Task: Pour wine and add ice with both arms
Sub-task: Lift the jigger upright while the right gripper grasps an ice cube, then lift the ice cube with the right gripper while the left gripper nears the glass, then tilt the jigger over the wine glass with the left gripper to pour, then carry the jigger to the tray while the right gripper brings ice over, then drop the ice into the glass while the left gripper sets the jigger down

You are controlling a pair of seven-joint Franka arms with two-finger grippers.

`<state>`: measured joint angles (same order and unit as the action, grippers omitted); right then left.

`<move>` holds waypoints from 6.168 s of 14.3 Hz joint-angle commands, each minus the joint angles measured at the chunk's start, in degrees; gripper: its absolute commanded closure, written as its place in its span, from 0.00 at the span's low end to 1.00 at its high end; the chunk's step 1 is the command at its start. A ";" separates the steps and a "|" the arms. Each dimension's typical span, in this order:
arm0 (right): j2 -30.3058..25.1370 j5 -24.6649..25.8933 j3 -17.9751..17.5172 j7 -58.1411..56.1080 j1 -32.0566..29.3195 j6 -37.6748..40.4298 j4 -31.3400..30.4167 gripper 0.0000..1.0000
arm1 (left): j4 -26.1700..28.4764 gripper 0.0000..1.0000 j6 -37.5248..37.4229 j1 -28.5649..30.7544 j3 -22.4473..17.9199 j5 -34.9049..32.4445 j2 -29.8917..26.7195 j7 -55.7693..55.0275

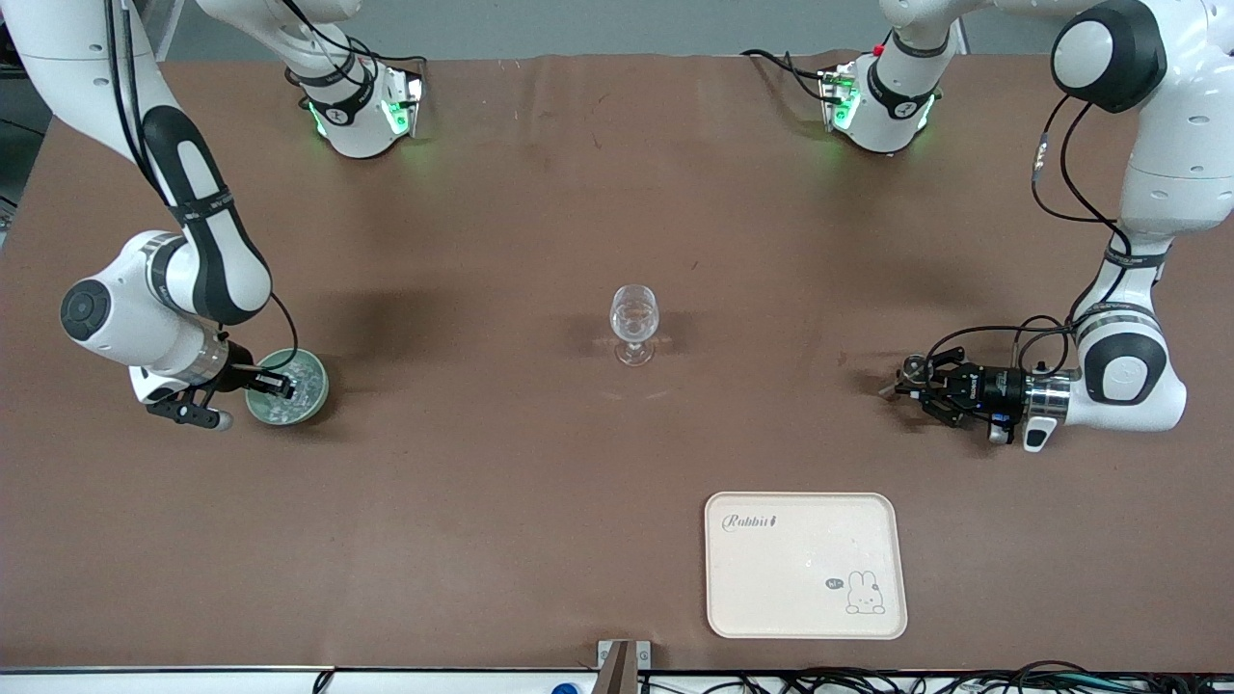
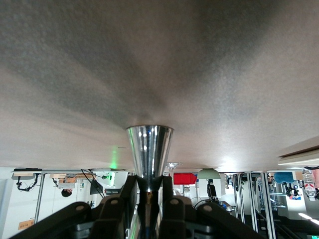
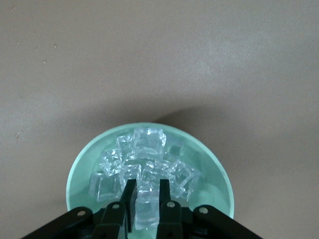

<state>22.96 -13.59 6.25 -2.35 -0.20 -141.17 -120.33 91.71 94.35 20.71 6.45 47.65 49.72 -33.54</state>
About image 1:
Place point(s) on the pale green ceramic bowl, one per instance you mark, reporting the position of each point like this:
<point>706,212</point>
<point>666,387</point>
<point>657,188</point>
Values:
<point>255,411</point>

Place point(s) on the white table edge rail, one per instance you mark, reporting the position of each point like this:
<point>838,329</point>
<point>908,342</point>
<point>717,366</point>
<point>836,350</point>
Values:
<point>145,684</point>

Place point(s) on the grey metal mounting bracket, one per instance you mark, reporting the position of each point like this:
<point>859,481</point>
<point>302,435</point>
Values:
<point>624,665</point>

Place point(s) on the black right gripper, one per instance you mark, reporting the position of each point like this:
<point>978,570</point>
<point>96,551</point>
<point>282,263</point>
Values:
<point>241,377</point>

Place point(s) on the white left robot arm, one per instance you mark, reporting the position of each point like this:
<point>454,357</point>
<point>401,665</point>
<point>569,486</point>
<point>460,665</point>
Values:
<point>1166,193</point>

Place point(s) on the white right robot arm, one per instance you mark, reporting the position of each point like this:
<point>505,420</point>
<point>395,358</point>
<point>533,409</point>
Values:
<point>125,308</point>

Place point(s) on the steel double jigger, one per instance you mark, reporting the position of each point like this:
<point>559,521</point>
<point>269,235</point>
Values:
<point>914,368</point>

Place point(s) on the clear stemmed wine glass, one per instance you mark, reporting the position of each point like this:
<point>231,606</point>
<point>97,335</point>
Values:
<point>634,313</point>

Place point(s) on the cream rabbit print tray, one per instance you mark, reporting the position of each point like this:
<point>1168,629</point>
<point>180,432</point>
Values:
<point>791,578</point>

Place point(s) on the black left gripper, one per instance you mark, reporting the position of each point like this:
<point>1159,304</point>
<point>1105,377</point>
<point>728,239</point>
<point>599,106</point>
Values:
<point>993,387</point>

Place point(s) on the brown table cover sheet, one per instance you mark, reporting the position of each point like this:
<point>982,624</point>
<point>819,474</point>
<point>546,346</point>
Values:
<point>482,530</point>

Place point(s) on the pile of clear ice cubes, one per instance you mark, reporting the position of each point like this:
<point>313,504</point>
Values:
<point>301,405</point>

